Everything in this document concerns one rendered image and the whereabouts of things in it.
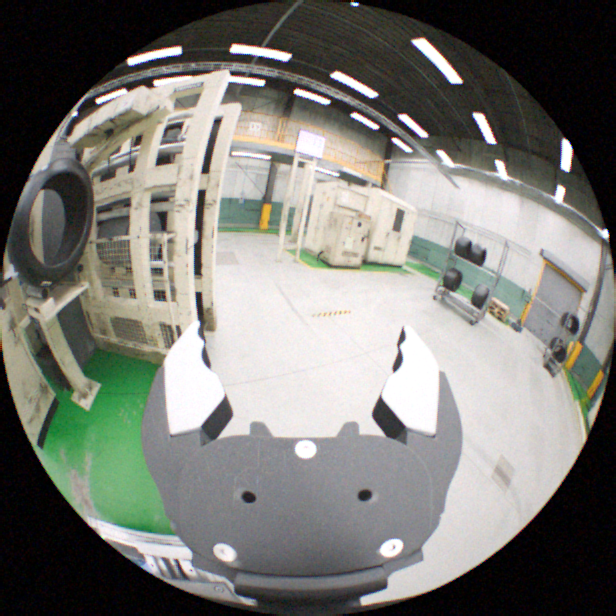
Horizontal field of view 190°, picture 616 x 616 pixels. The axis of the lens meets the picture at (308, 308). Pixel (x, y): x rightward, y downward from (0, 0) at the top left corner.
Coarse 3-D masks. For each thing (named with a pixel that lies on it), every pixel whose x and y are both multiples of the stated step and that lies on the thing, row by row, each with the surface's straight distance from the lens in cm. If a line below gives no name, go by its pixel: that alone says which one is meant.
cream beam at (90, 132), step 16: (128, 96) 122; (144, 96) 120; (96, 112) 142; (112, 112) 126; (128, 112) 117; (144, 112) 120; (80, 128) 153; (96, 128) 134; (112, 128) 136; (96, 144) 162
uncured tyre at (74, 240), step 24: (48, 168) 109; (72, 168) 114; (24, 192) 106; (72, 192) 142; (24, 216) 101; (72, 216) 144; (24, 240) 100; (72, 240) 141; (24, 264) 102; (48, 264) 136; (72, 264) 114
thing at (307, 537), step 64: (256, 448) 6; (320, 448) 6; (384, 448) 7; (192, 512) 6; (256, 512) 6; (320, 512) 6; (384, 512) 6; (256, 576) 6; (320, 576) 6; (384, 576) 6
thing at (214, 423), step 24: (192, 336) 12; (168, 360) 11; (192, 360) 10; (168, 384) 9; (192, 384) 9; (216, 384) 8; (168, 408) 9; (192, 408) 8; (216, 408) 8; (216, 432) 9
